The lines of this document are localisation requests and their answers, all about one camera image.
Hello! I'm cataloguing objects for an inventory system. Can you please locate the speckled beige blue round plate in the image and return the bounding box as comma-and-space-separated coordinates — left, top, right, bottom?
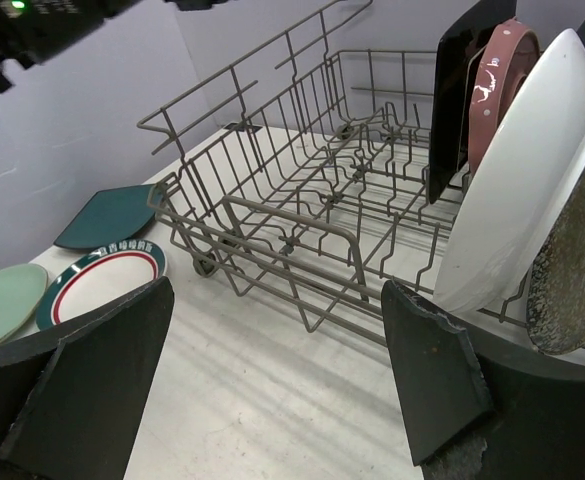
526, 168, 585, 355

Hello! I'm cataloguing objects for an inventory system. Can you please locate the white oval plate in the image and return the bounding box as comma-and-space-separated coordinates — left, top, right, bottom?
433, 29, 585, 313

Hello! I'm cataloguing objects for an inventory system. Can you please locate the white plate teal red rim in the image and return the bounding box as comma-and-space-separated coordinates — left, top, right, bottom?
35, 239, 168, 331

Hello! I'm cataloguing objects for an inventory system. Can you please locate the beige square flower plate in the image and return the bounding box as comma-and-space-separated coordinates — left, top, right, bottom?
427, 0, 517, 204

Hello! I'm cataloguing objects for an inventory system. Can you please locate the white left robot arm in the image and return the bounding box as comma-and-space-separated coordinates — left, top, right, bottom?
0, 0, 139, 93

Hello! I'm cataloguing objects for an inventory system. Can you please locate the grey wire dish rack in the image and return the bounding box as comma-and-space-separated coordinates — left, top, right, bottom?
136, 0, 585, 371

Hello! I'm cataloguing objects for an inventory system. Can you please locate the light green round plate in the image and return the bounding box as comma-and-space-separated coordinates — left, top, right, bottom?
0, 263, 48, 343

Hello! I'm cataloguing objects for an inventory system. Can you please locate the pink polka dot plate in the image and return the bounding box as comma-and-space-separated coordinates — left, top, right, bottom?
468, 19, 541, 173

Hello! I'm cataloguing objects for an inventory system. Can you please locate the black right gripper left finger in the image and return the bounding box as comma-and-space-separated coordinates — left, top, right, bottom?
0, 277, 175, 479

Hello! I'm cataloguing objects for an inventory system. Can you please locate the teal square plate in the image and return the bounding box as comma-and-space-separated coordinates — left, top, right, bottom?
53, 184, 162, 252

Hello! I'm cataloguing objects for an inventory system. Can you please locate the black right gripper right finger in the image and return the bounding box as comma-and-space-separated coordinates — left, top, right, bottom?
381, 280, 585, 479

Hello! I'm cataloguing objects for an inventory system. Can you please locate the left blue label sticker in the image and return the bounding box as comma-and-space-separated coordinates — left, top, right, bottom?
224, 122, 262, 134

